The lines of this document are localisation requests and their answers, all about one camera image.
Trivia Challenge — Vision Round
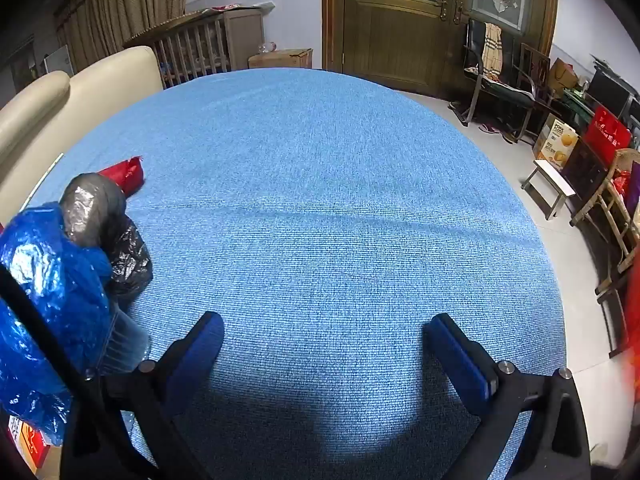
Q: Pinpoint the crinkled black plastic bag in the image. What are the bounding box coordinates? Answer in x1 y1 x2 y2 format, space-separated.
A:
97 215 153 303

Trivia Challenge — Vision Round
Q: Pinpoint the dark wooden side table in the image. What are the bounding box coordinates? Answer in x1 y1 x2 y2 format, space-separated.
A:
560 135 612 216

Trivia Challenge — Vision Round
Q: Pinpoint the red plastic wrapper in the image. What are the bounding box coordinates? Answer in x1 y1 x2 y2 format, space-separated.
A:
97 156 146 198

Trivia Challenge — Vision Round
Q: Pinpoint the beige sofa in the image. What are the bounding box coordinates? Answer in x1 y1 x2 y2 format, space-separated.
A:
0 46 165 211

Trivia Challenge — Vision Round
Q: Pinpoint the black cable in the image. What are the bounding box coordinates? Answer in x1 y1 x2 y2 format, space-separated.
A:
0 262 96 386

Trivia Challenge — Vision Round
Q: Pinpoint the balled black plastic bag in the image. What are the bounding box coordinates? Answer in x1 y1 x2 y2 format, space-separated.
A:
59 172 128 248

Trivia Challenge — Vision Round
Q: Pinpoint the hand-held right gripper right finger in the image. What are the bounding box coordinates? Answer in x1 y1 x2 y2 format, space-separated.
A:
424 312 593 480

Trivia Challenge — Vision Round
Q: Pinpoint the wooden crib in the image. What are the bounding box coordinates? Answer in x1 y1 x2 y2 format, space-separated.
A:
124 12 236 90

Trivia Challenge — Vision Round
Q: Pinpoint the wooden rack with bags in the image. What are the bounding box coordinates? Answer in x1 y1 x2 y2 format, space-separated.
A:
570 149 640 273

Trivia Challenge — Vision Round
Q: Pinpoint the white stool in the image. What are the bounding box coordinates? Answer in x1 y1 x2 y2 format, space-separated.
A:
521 159 577 221

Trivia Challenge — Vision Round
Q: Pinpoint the orange and white box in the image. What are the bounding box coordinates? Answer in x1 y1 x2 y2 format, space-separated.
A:
7 412 53 473

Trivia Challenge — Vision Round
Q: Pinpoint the blue tablecloth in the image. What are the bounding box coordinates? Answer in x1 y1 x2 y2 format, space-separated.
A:
20 69 568 480

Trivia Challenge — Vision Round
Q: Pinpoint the white panel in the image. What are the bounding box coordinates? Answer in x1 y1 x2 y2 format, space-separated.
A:
42 45 76 78

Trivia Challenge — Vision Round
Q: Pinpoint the dark wooden chair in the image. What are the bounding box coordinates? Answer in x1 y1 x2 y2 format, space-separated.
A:
515 42 553 98
595 255 640 358

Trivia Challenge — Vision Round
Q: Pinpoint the yellow carton box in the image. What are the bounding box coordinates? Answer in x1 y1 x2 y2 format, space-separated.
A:
532 112 580 171

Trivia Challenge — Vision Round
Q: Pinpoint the striped scarf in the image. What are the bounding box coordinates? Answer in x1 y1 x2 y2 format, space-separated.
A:
481 22 503 78

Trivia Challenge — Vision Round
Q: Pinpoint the black metal chair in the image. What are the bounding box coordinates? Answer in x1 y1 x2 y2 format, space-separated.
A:
450 17 551 143

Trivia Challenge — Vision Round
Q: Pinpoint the red gift bag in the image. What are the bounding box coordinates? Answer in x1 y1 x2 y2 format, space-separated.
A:
582 106 633 166

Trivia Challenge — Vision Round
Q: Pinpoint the brown open cardboard box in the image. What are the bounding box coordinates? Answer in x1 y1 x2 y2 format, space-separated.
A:
549 57 580 92

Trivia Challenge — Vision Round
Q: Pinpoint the clear plastic cup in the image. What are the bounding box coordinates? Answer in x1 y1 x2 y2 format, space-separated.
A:
97 305 152 376

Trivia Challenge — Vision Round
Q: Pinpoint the wooden double door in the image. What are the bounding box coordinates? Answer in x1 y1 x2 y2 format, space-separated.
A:
321 0 560 101

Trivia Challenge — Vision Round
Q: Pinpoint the black monitor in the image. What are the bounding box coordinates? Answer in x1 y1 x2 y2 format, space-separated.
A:
585 67 632 118

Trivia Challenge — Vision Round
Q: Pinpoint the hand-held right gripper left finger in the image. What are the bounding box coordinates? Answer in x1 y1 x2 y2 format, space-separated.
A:
62 310 226 480

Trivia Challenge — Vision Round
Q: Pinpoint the beige cabinet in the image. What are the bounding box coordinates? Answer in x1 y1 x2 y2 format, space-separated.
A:
222 6 266 72

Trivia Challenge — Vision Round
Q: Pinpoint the red patterned paper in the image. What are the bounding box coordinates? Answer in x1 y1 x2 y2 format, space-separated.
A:
209 4 276 14

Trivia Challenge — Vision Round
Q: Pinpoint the blue plastic bag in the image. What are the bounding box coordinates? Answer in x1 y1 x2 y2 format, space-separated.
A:
0 201 116 447

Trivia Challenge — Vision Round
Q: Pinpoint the brown curtain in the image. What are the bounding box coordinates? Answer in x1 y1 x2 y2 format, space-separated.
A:
52 0 193 78

